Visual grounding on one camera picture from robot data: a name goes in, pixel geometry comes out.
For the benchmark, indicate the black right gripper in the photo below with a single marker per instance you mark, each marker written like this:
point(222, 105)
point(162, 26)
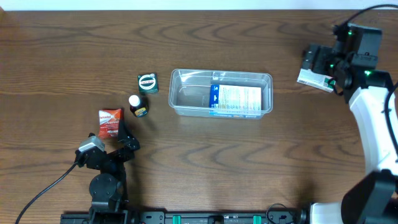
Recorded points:
point(313, 59)

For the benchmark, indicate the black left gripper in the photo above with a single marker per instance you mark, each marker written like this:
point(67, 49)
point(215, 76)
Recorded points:
point(116, 152)

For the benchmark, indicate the white green medicine box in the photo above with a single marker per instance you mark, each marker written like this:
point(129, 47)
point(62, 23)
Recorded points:
point(307, 77)

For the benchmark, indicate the red Panadol ActiFast packet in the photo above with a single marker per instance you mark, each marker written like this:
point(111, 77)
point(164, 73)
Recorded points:
point(109, 121)

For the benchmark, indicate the green Zam-Buk ointment box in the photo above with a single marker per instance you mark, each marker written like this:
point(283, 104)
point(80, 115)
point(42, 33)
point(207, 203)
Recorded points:
point(148, 83)

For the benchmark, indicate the blue cooling patch box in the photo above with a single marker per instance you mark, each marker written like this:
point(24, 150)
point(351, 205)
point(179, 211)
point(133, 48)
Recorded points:
point(230, 101)

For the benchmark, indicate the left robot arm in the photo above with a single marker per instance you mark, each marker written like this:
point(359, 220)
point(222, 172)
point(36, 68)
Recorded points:
point(109, 188)

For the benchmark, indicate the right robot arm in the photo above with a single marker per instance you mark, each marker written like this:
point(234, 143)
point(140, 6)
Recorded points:
point(369, 94)

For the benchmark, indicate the clear plastic container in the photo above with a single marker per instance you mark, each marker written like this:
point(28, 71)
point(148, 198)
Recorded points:
point(189, 92)

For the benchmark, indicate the dark syrup bottle white cap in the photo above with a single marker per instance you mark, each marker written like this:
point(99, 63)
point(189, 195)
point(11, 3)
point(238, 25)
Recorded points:
point(138, 107)

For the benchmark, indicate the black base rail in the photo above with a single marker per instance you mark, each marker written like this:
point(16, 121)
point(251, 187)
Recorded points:
point(273, 216)

